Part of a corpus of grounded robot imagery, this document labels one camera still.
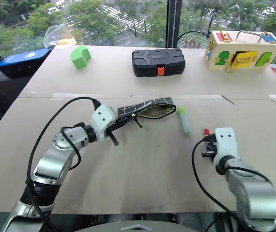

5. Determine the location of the black plastic tool case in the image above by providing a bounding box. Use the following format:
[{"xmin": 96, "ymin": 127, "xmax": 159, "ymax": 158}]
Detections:
[{"xmin": 131, "ymin": 47, "xmax": 186, "ymax": 78}]

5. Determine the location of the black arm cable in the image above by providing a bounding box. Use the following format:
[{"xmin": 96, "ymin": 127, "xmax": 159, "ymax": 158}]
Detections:
[
  {"xmin": 26, "ymin": 96, "xmax": 102, "ymax": 232},
  {"xmin": 191, "ymin": 138, "xmax": 238, "ymax": 232}
]

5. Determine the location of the green foam block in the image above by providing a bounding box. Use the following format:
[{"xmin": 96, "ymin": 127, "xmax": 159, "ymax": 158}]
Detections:
[{"xmin": 70, "ymin": 44, "xmax": 92, "ymax": 70}]

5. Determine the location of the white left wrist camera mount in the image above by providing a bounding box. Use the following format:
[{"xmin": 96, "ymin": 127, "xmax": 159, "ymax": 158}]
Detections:
[{"xmin": 89, "ymin": 104, "xmax": 118, "ymax": 142}]

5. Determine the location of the dark window frame post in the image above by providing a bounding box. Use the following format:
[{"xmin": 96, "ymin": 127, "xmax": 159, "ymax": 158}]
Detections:
[{"xmin": 165, "ymin": 0, "xmax": 183, "ymax": 48}]

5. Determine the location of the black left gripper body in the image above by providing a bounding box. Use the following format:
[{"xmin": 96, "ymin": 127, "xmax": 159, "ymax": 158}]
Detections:
[{"xmin": 105, "ymin": 117, "xmax": 121, "ymax": 137}]

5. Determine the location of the wooden lock puzzle box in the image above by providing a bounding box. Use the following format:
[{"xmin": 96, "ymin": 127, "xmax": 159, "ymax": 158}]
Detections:
[{"xmin": 203, "ymin": 29, "xmax": 276, "ymax": 73}]

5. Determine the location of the black white grid pouch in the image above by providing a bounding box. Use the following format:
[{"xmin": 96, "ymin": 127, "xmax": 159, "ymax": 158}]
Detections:
[{"xmin": 117, "ymin": 97, "xmax": 177, "ymax": 129}]

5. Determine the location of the black tennis racket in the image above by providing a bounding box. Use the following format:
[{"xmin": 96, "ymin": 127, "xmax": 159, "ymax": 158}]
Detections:
[{"xmin": 177, "ymin": 30, "xmax": 211, "ymax": 49}]

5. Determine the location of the green glue stick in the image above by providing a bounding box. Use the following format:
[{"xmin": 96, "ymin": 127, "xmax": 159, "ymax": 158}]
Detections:
[{"xmin": 177, "ymin": 105, "xmax": 191, "ymax": 134}]

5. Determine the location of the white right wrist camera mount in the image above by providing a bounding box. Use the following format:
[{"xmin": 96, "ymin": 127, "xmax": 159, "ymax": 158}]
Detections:
[{"xmin": 212, "ymin": 127, "xmax": 241, "ymax": 167}]

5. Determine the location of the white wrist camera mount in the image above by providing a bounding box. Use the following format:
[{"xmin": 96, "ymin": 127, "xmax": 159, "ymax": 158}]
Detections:
[
  {"xmin": 212, "ymin": 127, "xmax": 241, "ymax": 167},
  {"xmin": 89, "ymin": 104, "xmax": 118, "ymax": 142}
]

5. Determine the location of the clear plastic bag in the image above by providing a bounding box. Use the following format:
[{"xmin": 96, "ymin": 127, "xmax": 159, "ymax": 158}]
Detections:
[{"xmin": 43, "ymin": 23, "xmax": 77, "ymax": 48}]

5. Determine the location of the grey rounded robot body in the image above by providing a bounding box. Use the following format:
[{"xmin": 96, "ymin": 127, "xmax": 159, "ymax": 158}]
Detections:
[{"xmin": 76, "ymin": 219, "xmax": 201, "ymax": 232}]

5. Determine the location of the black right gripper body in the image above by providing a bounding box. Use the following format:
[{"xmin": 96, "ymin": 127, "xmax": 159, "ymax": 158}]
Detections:
[{"xmin": 203, "ymin": 134, "xmax": 217, "ymax": 155}]

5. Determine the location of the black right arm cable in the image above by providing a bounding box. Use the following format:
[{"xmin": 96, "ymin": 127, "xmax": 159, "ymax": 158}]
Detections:
[{"xmin": 191, "ymin": 138, "xmax": 238, "ymax": 232}]

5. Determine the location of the blue black device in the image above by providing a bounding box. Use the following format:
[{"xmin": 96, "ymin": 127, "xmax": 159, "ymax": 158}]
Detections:
[{"xmin": 0, "ymin": 48, "xmax": 52, "ymax": 79}]

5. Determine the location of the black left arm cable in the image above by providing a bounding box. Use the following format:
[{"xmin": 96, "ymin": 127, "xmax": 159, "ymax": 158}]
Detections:
[{"xmin": 26, "ymin": 96, "xmax": 102, "ymax": 232}]

